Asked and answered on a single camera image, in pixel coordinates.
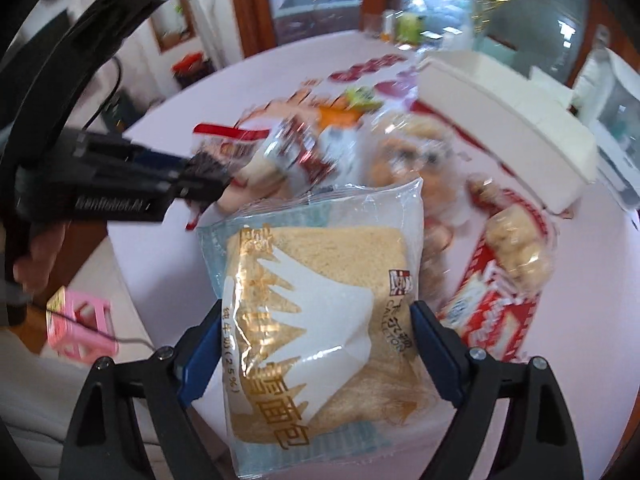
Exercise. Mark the sliced bread packet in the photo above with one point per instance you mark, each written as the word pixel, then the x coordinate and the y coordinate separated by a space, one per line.
pixel 310 300

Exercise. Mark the pink printed tablecloth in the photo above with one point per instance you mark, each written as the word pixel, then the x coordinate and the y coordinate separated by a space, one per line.
pixel 160 240

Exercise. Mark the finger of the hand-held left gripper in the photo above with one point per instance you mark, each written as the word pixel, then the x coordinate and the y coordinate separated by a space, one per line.
pixel 165 160
pixel 195 191

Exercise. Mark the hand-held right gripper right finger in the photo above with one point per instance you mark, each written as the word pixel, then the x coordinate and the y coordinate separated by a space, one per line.
pixel 435 342

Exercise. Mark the clear bag of puffed snack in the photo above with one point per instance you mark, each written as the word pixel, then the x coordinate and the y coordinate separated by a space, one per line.
pixel 405 155

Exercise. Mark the white tray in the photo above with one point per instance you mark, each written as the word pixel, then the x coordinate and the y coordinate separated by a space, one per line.
pixel 505 120

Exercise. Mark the person's left hand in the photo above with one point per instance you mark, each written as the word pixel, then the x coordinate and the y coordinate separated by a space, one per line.
pixel 47 255

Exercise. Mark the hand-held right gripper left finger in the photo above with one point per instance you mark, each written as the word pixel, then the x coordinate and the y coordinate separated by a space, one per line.
pixel 200 357

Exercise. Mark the red white rice cracker packet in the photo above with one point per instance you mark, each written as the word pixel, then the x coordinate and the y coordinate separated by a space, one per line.
pixel 495 300

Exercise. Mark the pink plastic stool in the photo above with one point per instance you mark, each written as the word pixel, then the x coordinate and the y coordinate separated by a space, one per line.
pixel 75 325

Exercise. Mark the white sterilizer cabinet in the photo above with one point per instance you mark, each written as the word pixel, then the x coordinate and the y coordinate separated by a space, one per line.
pixel 617 105

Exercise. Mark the red white snack packet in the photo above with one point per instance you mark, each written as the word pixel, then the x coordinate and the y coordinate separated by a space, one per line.
pixel 295 155

